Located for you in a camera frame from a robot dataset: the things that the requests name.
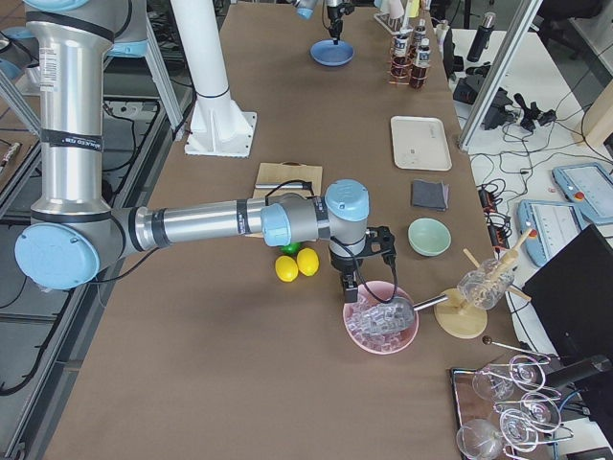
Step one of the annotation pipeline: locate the pink bowl with ice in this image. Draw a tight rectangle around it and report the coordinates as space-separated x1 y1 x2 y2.
343 281 420 355

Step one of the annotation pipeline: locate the pink cup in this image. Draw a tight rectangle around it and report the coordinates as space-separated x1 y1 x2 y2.
380 0 405 19

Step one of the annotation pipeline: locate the copper wire bottle rack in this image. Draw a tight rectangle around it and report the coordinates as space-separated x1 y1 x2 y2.
388 26 431 89

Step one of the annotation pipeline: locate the dark drink bottle white cap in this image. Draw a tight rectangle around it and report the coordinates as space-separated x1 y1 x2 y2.
390 28 412 81

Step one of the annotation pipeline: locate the black monitor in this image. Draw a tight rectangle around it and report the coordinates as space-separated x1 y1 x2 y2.
523 224 612 363

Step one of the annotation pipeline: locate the glass mug on stand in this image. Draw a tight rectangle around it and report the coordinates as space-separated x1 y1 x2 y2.
457 259 514 311

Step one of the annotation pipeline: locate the blue teach pendant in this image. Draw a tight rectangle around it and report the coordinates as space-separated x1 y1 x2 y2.
553 163 612 204
517 199 587 267

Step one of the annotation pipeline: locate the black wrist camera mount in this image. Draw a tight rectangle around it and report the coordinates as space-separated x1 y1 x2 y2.
362 226 397 266

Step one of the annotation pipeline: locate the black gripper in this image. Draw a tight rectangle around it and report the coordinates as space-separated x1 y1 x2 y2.
326 4 344 45
329 241 361 303

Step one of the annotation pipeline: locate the aluminium frame post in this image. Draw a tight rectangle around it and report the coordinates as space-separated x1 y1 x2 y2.
458 0 542 152

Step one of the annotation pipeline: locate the green bowl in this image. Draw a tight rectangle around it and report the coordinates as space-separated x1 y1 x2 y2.
407 218 451 257

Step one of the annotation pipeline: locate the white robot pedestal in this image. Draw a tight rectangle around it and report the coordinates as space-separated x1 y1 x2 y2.
171 0 257 158

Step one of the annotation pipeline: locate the wooden cutting board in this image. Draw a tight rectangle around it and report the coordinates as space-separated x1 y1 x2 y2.
247 163 325 246

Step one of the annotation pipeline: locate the black thermos bottle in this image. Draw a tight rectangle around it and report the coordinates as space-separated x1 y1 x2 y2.
466 11 496 62

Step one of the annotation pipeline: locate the grey folded cloth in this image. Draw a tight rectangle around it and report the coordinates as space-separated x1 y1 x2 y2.
411 179 449 212

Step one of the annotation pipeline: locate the wooden cup tree stand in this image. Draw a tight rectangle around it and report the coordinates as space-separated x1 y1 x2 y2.
434 230 537 339

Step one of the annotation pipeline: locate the green lime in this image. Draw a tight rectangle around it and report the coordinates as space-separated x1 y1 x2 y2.
280 241 302 257

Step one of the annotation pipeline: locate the cream rabbit tray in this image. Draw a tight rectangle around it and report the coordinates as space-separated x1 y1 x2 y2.
391 116 452 172

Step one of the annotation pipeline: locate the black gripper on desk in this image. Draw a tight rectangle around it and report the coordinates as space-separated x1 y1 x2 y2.
483 88 557 133

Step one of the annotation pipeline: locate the blue round plate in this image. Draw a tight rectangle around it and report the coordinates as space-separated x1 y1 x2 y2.
309 39 354 67

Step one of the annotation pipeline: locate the steel muddler black tip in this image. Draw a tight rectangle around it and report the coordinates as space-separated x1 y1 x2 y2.
255 179 312 190

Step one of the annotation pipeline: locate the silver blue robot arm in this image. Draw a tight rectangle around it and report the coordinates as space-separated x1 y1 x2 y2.
288 0 355 45
14 1 375 302

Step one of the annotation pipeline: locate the wine glass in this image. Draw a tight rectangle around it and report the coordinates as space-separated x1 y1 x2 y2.
456 419 504 460
472 364 514 402
494 392 561 453

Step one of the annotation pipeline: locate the metal ice scoop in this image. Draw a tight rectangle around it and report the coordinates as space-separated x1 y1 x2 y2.
360 294 448 335

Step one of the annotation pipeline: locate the white wire cup rack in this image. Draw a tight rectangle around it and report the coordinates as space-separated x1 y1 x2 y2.
374 0 421 35

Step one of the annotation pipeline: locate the yellow lemon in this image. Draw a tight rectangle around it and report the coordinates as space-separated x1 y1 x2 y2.
296 247 320 277
275 255 299 283

